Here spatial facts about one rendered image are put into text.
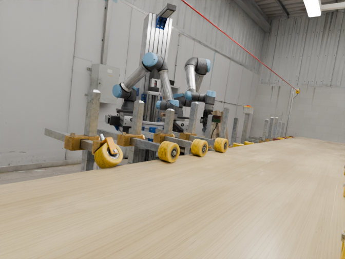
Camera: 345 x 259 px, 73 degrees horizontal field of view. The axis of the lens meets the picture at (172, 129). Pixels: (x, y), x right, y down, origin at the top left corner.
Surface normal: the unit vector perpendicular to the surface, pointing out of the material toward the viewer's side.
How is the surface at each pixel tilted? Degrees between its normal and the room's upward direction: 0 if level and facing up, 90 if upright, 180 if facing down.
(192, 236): 0
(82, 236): 0
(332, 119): 90
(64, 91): 90
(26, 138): 90
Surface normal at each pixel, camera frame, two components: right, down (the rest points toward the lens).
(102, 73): 0.77, 0.15
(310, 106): -0.63, 0.00
